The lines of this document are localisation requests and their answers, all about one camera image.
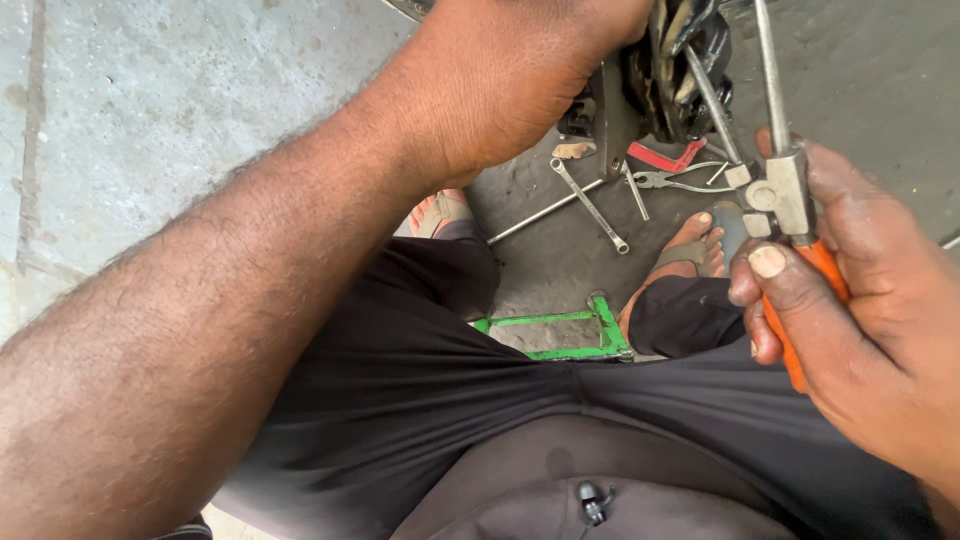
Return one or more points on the person's left hand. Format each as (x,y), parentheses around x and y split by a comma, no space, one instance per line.
(510,67)

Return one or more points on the person's right hand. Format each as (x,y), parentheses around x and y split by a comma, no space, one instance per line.
(892,315)

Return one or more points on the beige scrap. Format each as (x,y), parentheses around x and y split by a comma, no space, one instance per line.
(574,151)

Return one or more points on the silver wheel rim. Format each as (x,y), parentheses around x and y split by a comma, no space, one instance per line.
(409,7)

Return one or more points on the long silver rod tool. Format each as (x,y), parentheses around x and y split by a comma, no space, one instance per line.
(544,214)

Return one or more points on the silver combination wrench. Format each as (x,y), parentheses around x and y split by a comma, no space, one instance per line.
(589,204)

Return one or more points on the grey sandal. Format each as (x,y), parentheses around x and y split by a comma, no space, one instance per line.
(724,225)
(450,214)

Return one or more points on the black bicycle gear assembly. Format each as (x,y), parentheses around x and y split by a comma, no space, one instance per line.
(675,67)

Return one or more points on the person's left foot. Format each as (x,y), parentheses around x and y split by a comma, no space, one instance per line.
(427,214)

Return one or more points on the person's foot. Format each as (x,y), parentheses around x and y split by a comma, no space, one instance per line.
(427,214)
(686,244)

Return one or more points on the short silver wrench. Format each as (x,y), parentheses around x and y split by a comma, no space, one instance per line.
(636,193)

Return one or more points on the silver metal rod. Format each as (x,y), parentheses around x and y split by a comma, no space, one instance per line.
(771,75)
(712,105)

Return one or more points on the person's right foot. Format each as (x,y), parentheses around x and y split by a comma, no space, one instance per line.
(686,244)

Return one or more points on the small metal nail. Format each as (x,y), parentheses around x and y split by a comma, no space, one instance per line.
(717,174)

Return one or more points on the black trousers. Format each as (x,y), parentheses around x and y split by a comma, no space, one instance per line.
(420,390)

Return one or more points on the black clip microphone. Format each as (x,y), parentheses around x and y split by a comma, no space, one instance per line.
(592,504)

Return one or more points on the grey shirt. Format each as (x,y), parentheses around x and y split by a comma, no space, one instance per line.
(525,487)

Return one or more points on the green metal frame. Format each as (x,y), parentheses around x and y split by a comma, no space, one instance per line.
(604,322)

